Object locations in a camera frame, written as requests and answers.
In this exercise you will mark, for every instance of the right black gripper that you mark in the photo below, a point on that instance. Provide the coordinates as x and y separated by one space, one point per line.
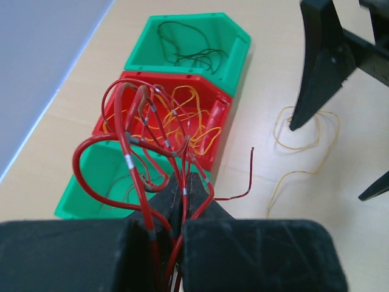
332 54

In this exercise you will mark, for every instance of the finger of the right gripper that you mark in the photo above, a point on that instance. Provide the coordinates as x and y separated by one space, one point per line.
377 188

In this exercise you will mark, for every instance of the green plastic bin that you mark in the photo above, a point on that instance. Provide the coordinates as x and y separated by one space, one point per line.
208 44
104 169

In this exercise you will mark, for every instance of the red plastic bin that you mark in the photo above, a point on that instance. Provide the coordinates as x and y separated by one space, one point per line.
189 104

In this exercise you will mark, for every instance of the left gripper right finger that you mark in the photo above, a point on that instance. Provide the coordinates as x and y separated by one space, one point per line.
222 253

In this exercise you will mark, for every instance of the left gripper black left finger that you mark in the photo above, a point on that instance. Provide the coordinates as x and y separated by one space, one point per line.
77 255

